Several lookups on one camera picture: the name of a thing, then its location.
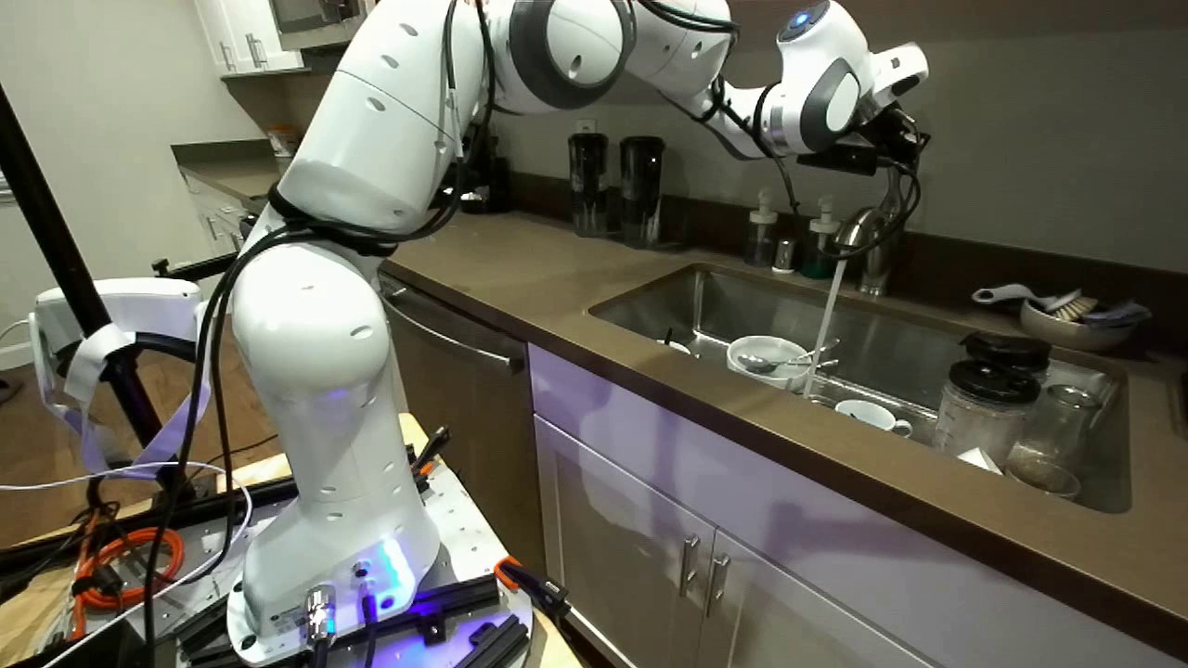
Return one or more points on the dark tumbler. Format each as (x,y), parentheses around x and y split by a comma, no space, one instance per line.
(638,187)
(582,180)

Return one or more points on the clear glass jar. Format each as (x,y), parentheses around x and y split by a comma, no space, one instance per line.
(1053,439)

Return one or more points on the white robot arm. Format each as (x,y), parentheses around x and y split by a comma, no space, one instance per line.
(372,545)

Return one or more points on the black tripod pole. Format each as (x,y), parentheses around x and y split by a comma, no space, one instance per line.
(64,262)

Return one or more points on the beige sponge holder dish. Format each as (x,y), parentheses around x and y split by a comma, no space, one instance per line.
(1075,326)

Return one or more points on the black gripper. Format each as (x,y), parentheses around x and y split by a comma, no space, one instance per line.
(889,138)

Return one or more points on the stainless steel sink basin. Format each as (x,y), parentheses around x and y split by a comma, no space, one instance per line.
(881,354)

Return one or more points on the clear blender jar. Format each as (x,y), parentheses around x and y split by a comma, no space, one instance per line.
(983,407)

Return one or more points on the white dish brush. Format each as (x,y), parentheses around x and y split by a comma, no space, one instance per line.
(1014,292)

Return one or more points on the clear soap dispenser bottle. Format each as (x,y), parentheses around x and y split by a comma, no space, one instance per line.
(759,233)

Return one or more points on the dark tumbler right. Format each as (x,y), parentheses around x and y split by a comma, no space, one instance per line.
(638,187)

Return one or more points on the blue sponge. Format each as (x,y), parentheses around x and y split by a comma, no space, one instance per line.
(1126,313)

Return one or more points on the white bowl with spoons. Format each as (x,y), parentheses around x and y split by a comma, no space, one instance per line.
(777,361)

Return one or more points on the stainless steel kitchen tap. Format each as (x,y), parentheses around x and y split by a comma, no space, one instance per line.
(867,253)

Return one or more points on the dark tumbler left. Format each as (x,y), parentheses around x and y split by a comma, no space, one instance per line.
(582,180)

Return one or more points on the green soap dispenser bottle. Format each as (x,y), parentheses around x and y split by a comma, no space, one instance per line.
(822,235)

